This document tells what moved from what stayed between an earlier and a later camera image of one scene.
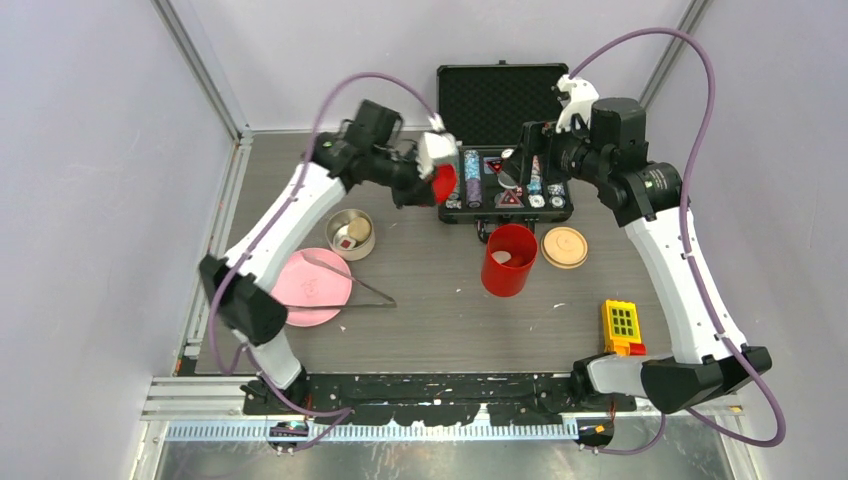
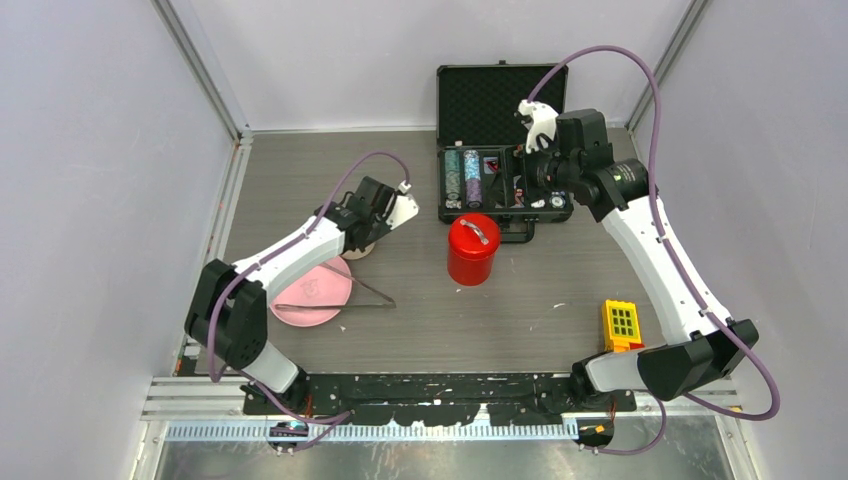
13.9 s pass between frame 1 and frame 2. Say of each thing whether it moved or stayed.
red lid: moved
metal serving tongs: stayed
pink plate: stayed
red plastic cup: moved
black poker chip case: stayed
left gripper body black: moved
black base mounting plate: stayed
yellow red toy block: stayed
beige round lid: moved
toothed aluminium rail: stayed
